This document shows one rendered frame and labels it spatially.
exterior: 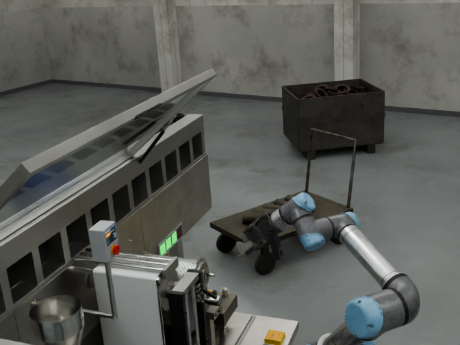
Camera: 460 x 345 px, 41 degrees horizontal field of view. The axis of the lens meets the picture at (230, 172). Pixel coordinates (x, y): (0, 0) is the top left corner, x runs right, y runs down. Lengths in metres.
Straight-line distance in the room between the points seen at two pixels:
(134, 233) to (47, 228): 0.57
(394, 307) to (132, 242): 1.15
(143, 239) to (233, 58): 8.45
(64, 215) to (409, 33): 7.83
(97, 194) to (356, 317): 1.03
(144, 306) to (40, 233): 0.42
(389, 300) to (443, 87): 7.73
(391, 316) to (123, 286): 0.87
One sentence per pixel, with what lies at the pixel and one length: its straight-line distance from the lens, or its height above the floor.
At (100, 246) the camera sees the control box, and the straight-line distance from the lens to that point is 1.79.
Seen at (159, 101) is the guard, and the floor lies 2.00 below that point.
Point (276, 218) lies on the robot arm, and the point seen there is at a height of 1.53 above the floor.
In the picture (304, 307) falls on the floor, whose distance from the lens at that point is 4.55.
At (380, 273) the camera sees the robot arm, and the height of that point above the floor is 1.44.
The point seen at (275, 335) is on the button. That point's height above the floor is 0.92.
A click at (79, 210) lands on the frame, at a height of 1.60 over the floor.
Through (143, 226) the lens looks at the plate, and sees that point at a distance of 2.64.
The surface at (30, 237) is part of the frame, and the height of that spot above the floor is 1.62.
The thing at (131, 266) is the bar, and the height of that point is 1.45.
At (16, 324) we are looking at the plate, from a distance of 2.04.
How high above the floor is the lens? 2.41
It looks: 19 degrees down
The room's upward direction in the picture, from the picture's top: 4 degrees counter-clockwise
